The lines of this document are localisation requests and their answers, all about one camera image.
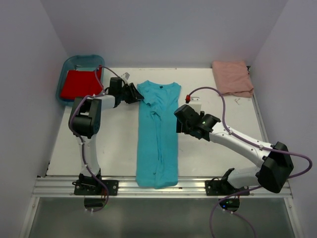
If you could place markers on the teal t-shirt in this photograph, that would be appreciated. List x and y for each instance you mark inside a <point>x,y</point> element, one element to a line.
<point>157,150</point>

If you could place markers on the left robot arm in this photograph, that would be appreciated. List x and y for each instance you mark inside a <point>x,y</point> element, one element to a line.
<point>85,121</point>

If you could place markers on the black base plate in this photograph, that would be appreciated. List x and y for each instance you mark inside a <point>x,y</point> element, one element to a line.
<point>216,187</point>
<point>98,189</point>

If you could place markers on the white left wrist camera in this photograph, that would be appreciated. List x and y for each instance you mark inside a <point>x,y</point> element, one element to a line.
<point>125,76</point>

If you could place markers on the teal plastic bin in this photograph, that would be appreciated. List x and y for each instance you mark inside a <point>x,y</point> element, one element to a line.
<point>79,63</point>

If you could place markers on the aluminium mounting rail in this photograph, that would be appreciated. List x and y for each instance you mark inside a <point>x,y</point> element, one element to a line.
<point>61,186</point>

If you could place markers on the folded pink t-shirt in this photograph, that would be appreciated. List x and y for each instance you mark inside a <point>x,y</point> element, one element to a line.
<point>232,78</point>

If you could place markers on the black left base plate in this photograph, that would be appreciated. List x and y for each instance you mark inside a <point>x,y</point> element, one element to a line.
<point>98,189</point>

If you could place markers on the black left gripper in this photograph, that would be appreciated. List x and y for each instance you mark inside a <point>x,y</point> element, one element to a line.
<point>134,95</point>

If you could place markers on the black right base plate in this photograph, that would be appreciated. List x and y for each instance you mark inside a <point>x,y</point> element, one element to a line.
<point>216,187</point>

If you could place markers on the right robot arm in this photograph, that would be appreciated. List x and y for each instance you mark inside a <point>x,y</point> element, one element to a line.
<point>272,164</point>

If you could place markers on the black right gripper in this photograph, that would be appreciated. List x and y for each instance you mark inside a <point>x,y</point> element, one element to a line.
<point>181,127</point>

